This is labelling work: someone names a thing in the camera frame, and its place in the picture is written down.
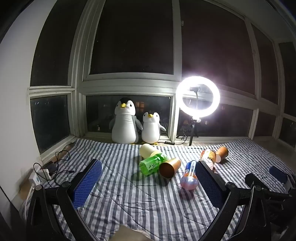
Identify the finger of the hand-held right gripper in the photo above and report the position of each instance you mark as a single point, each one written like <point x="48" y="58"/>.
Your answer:
<point x="251" y="179"/>
<point x="277" y="172"/>

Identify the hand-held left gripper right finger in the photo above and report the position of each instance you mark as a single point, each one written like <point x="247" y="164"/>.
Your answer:
<point x="209" y="185"/>

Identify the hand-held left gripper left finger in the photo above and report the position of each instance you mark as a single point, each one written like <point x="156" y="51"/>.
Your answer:
<point x="87" y="183"/>

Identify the brown paper cup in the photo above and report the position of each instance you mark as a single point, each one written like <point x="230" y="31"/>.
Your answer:
<point x="170" y="167"/>
<point x="222" y="153"/>

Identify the cream paper cup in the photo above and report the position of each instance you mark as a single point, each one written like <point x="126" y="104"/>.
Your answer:
<point x="148" y="150"/>

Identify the orange label drink bottle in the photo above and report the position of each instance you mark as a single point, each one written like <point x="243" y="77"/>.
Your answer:
<point x="208" y="157"/>

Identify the black charger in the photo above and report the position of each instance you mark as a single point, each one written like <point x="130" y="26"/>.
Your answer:
<point x="51" y="167"/>

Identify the white power strip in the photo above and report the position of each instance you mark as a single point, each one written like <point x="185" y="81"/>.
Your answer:
<point x="40" y="175"/>

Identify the striped blanket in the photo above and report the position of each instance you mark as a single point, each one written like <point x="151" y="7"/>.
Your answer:
<point x="138" y="204"/>

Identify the black tripod stand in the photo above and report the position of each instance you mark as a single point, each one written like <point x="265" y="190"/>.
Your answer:
<point x="192" y="132"/>

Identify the black power strip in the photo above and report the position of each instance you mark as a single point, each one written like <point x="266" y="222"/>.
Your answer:
<point x="167" y="142"/>

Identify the green tea bottle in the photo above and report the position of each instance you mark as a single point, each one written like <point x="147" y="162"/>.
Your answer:
<point x="151" y="164"/>

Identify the large penguin plush toy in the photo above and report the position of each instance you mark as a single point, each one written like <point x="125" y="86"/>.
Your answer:
<point x="124" y="125"/>

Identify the small penguin plush toy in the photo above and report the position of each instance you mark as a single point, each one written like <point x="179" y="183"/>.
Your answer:
<point x="150" y="129"/>

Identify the black phone holder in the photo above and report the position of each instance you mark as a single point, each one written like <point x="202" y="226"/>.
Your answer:
<point x="195" y="90"/>

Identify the white window frame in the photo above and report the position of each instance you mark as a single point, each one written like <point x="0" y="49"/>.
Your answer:
<point x="129" y="87"/>

